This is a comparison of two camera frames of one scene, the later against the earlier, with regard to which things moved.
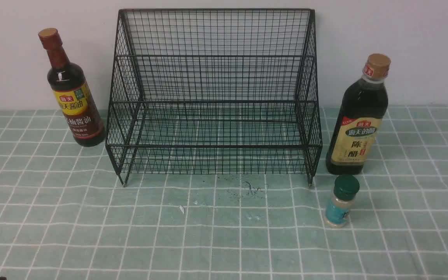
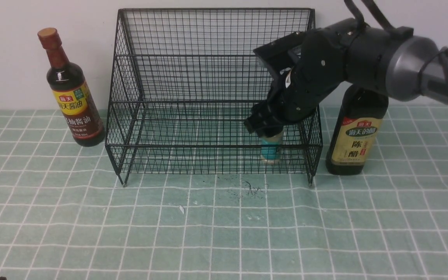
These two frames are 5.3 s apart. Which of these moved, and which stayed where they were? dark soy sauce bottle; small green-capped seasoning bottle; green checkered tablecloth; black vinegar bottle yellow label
Moved: small green-capped seasoning bottle
Stayed: dark soy sauce bottle; green checkered tablecloth; black vinegar bottle yellow label
